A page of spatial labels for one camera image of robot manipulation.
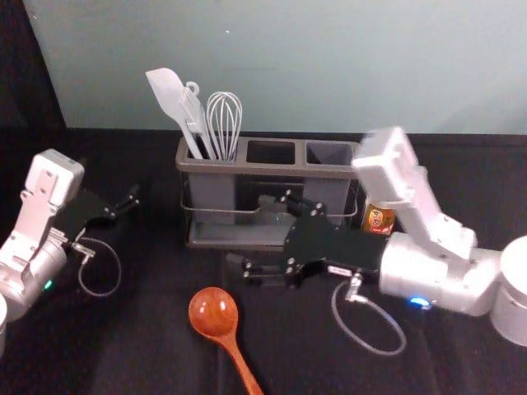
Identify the white silicone spatula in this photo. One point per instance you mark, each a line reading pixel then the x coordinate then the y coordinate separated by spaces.
pixel 164 90

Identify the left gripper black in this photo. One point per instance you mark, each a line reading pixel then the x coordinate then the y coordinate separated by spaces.
pixel 84 212

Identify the black table cloth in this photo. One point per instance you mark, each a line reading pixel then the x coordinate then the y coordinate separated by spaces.
pixel 144 354

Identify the clear plastic tongs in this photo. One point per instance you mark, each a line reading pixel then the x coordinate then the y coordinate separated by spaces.
pixel 192 111

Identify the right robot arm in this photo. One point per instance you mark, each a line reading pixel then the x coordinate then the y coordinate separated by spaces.
pixel 436 267

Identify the black hanging cloth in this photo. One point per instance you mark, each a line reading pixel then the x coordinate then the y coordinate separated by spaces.
pixel 20 70

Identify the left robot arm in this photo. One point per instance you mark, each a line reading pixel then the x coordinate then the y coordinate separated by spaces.
pixel 39 247

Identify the brown wooden spoon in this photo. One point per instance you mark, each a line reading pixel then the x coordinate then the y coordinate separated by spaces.
pixel 212 312

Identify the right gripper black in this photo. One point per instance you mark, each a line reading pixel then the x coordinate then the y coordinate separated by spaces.
pixel 333 247

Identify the grey three-compartment utensil rack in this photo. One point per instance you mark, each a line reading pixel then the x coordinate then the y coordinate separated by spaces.
pixel 210 193

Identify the small bottle with orange label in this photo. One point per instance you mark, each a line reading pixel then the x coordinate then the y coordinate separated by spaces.
pixel 378 220

